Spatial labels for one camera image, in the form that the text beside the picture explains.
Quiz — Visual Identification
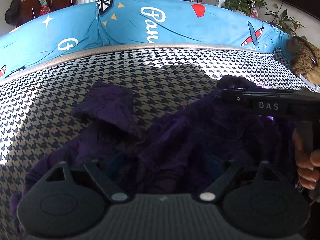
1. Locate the purple floral red-lined garment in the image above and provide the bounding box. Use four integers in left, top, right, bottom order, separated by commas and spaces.
10, 75, 301, 233

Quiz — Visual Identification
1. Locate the person's right hand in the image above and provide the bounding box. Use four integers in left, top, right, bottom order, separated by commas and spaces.
292, 129, 319, 190

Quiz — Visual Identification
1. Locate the brown patterned garment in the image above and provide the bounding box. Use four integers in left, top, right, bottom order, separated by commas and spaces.
286, 36, 319, 85

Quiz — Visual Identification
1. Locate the small leafy plant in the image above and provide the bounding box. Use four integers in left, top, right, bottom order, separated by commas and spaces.
265, 2, 305, 36

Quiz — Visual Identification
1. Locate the blue cartoon print sofa backrest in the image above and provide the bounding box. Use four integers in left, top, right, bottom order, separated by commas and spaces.
1, 0, 290, 79

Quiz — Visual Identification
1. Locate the houndstooth sofa seat cover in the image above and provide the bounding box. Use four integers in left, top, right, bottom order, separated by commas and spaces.
1, 45, 311, 239

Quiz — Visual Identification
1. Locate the brown wooden chair left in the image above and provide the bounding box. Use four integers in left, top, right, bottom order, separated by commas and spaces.
16, 0, 41, 27

